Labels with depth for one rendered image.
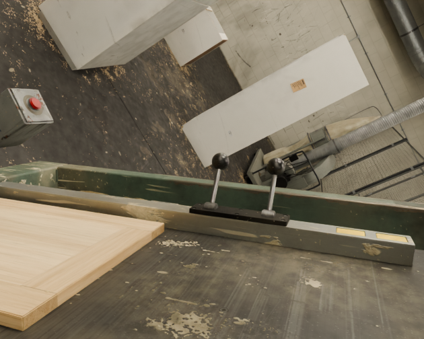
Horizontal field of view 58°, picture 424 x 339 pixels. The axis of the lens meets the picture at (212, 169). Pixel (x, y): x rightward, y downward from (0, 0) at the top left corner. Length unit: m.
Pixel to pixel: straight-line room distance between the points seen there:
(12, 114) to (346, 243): 0.97
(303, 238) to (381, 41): 8.18
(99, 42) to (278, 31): 5.96
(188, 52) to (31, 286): 5.30
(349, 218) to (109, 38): 2.56
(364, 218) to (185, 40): 4.98
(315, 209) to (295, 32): 7.84
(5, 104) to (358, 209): 1.01
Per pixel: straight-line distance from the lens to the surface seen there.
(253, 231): 0.76
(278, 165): 0.79
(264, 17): 8.78
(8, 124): 1.28
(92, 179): 1.19
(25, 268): 0.64
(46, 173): 1.23
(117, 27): 3.17
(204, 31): 5.67
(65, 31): 3.39
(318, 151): 6.25
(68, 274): 0.59
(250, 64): 8.81
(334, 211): 0.98
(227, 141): 4.53
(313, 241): 0.75
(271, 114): 4.39
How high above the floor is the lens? 1.71
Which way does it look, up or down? 21 degrees down
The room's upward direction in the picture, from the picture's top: 63 degrees clockwise
